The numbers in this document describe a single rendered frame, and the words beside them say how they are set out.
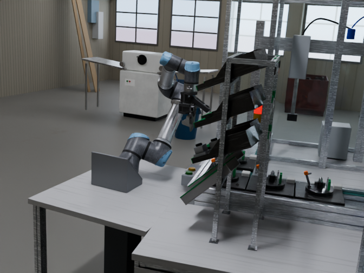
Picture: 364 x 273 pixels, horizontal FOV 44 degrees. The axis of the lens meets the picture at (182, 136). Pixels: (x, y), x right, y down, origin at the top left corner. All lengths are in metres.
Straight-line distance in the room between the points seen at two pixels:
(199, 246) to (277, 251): 0.33
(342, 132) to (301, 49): 0.67
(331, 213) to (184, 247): 0.77
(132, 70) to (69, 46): 3.61
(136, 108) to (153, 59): 0.92
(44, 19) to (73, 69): 1.56
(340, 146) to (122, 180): 1.69
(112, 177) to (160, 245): 0.67
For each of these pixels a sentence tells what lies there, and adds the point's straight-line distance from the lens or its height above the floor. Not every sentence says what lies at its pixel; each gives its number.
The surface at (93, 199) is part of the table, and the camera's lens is 2.42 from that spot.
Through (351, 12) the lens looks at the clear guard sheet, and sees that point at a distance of 3.66.
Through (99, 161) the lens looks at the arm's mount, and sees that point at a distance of 2.54.
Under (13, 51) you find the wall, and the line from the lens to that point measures 10.19.
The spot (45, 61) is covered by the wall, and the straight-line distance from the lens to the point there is 10.89.
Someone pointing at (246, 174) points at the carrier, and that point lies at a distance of 2.54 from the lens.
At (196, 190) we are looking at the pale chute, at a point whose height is 1.07.
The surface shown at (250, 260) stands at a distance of 1.93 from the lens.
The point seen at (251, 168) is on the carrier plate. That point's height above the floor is 0.97.
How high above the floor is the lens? 1.80
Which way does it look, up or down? 15 degrees down
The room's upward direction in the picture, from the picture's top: 3 degrees clockwise
